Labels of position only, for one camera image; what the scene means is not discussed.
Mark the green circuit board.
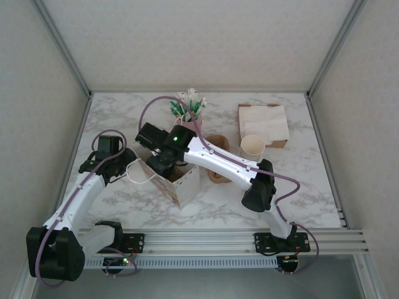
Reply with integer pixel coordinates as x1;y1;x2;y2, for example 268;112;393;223
279;255;299;269
102;257;132;268

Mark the aluminium frame leg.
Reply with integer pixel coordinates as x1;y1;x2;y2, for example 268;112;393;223
12;267;32;299
352;255;381;299

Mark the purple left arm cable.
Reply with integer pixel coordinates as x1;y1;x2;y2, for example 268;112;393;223
36;130;140;287

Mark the aluminium table side rail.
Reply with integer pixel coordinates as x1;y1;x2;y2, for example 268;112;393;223
305;92;349;230
46;92;94;233

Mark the aluminium frame post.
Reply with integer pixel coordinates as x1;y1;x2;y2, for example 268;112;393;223
306;0;372;99
31;0;94;99

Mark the pink straw holder cup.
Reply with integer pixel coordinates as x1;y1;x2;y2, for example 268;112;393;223
174;114;203;138

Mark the white patterned paper gift bag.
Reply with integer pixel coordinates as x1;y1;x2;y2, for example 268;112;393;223
126;148;200;209

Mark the white wrapped straw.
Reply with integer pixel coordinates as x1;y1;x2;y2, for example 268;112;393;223
176;91;190;118
186;88;198;119
195;96;209;121

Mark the brown cardboard napkin tray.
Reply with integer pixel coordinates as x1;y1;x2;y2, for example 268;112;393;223
237;103;289;149

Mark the white paper napkin stack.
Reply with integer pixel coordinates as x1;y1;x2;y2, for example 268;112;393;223
238;104;286;141

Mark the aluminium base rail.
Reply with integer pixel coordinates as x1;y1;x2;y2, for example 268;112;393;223
77;229;370;259

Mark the grey slotted cable duct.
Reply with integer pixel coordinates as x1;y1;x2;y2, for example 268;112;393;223
84;257;279;269

